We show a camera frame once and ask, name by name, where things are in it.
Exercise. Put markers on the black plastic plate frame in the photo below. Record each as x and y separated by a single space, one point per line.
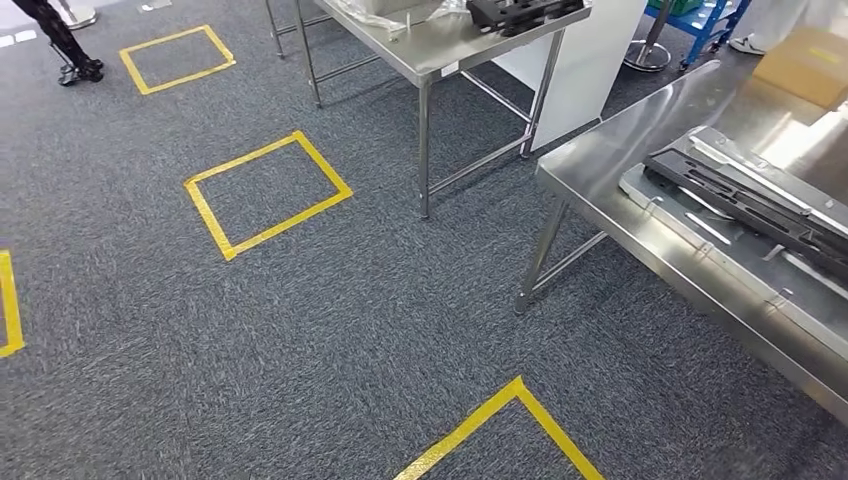
729 192

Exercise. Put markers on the steel workbench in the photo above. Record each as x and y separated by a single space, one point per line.
596 166

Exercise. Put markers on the small steel table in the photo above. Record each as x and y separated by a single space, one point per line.
411 46

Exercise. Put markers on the white cabinet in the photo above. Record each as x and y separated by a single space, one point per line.
583 79

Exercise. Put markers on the clear plastic wrap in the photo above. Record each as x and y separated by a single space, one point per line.
371 13

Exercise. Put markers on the black plastic frames stack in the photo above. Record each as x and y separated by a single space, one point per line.
517 16

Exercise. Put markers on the aluminium stamped plate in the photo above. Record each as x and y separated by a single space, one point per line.
742 258

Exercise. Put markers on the blue metal rack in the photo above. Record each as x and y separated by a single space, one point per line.
702 20

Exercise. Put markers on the chrome stanchion base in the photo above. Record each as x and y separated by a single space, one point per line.
79 21

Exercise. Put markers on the person's black-clad leg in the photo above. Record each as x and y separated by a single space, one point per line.
63 40

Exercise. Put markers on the brown cardboard box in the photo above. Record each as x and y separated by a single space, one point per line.
808 66

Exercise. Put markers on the person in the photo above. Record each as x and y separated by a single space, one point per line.
795 20

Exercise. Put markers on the chrome stanchion post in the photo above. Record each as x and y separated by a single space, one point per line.
646 56

